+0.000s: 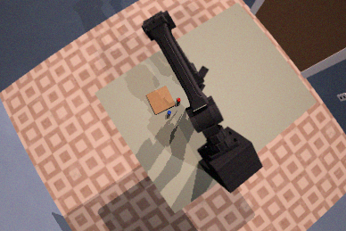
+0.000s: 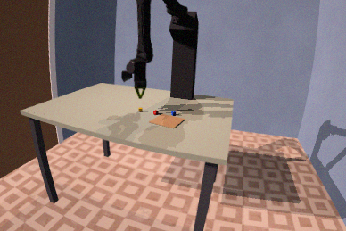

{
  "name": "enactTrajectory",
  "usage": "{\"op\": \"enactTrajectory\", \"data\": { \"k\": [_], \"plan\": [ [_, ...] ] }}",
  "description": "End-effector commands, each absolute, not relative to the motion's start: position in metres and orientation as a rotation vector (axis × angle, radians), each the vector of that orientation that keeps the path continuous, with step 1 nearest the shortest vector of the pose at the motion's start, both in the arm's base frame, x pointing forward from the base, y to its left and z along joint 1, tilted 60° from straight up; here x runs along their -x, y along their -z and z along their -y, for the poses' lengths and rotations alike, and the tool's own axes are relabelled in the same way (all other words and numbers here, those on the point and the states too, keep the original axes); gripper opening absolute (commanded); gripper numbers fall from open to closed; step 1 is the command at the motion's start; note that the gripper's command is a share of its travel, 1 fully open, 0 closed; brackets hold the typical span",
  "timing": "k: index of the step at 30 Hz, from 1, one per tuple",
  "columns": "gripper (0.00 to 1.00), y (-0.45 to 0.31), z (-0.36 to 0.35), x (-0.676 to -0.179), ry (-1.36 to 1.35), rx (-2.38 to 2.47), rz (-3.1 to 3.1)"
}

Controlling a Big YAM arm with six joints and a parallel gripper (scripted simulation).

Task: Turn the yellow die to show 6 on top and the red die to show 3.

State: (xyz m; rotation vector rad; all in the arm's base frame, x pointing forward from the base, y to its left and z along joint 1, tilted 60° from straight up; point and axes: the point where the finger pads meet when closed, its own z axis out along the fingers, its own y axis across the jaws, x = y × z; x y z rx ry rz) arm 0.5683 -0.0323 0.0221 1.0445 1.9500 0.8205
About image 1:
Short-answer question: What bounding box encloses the orange mat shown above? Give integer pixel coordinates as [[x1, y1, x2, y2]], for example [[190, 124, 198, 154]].
[[146, 86, 175, 114]]

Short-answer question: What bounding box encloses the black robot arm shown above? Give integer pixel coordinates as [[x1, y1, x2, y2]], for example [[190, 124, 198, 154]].
[[142, 11, 240, 161]]

